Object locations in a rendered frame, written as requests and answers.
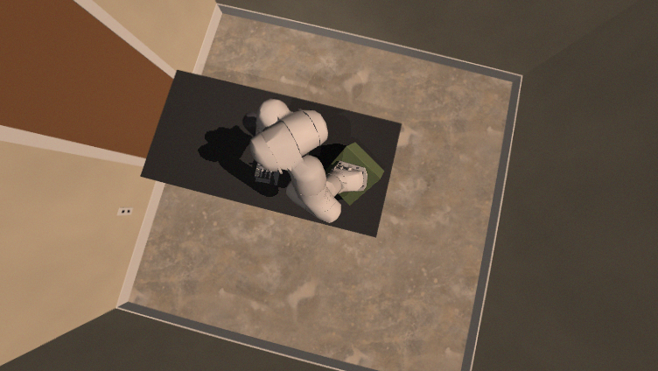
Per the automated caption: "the grey bench vise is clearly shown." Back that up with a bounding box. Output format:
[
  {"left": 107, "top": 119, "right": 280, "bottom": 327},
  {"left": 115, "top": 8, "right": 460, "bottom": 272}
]
[{"left": 255, "top": 163, "right": 280, "bottom": 186}]

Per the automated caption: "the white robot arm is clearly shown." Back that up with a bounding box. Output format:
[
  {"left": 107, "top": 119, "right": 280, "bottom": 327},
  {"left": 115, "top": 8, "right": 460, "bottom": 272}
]
[{"left": 242, "top": 99, "right": 368, "bottom": 223}]

